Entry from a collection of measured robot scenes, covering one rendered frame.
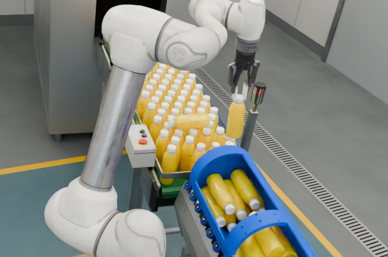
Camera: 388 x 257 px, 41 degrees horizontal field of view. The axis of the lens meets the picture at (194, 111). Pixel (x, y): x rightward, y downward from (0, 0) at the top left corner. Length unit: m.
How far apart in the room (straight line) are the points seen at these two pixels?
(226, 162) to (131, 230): 0.81
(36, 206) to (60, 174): 0.37
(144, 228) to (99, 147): 0.27
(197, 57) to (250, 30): 0.57
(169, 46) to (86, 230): 0.60
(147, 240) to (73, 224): 0.24
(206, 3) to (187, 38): 0.57
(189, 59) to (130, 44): 0.18
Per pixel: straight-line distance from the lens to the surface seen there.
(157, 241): 1.54
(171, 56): 1.37
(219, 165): 2.21
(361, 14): 6.06
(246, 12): 1.91
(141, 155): 2.30
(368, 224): 4.09
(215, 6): 1.92
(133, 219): 1.53
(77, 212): 1.59
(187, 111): 2.62
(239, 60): 2.02
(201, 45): 1.39
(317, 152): 4.66
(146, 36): 1.43
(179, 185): 2.44
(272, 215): 1.87
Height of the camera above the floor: 2.42
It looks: 30 degrees down
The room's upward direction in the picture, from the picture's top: 10 degrees clockwise
